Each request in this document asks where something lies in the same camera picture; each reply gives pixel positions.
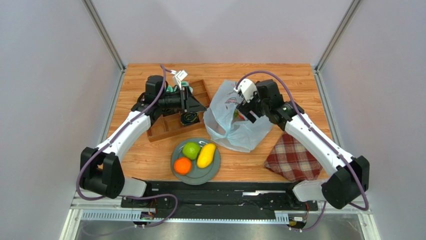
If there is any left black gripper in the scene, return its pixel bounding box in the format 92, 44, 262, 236
158, 86, 207, 115

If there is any light blue plastic bag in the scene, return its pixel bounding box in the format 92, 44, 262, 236
203, 80, 273, 153

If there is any fake green apple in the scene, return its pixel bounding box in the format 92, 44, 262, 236
182, 141, 202, 161

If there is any fake yellow mango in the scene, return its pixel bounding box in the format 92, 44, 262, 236
196, 143, 216, 169

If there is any fake orange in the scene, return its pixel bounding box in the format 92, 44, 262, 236
173, 157, 193, 176

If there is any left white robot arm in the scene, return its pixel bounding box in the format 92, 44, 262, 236
76, 75, 207, 201

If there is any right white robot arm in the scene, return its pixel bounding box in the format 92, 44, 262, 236
234, 78, 370, 211

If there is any black patterned rolled sock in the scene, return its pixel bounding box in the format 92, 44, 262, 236
180, 112, 200, 127

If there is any wooden compartment tray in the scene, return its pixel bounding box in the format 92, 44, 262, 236
147, 79, 211, 143

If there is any teal blue sock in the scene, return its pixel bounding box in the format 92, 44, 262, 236
165, 85, 194, 94

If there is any red plaid cloth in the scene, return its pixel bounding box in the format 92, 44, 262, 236
263, 132, 323, 183

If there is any grey round plate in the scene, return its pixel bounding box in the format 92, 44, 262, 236
170, 137, 221, 186

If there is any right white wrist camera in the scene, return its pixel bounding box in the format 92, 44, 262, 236
234, 78, 257, 103

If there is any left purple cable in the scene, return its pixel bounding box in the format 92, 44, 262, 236
75, 64, 179, 229

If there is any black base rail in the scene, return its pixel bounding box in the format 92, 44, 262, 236
120, 181, 319, 220

